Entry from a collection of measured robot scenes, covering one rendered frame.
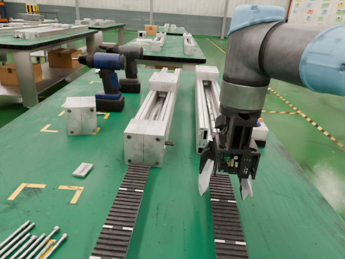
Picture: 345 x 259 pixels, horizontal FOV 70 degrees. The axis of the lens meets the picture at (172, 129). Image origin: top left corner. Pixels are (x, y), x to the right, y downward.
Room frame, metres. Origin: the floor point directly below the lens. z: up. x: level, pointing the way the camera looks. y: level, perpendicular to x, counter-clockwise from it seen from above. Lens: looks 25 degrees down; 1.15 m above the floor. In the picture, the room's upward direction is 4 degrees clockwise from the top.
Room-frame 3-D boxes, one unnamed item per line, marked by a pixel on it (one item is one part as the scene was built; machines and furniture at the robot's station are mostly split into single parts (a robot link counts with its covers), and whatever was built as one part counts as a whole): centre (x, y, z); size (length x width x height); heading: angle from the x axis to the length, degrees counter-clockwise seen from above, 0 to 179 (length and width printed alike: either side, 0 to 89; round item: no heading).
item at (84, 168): (0.51, 0.21, 0.78); 0.05 x 0.03 x 0.01; 172
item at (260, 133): (0.74, -0.25, 0.81); 0.10 x 0.08 x 0.06; 87
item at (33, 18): (5.30, 2.84, 0.50); 1.03 x 0.55 x 1.01; 6
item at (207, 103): (1.03, -0.14, 0.82); 0.80 x 0.10 x 0.09; 177
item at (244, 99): (0.41, -0.12, 1.03); 0.08 x 0.08 x 0.05
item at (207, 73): (1.28, -0.15, 0.87); 0.16 x 0.11 x 0.07; 177
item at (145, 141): (0.59, 0.06, 0.83); 0.12 x 0.09 x 0.10; 87
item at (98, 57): (0.95, 0.29, 0.89); 0.20 x 0.08 x 0.22; 91
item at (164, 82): (1.04, 0.05, 0.87); 0.16 x 0.11 x 0.07; 177
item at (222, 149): (0.40, -0.11, 0.95); 0.09 x 0.08 x 0.12; 177
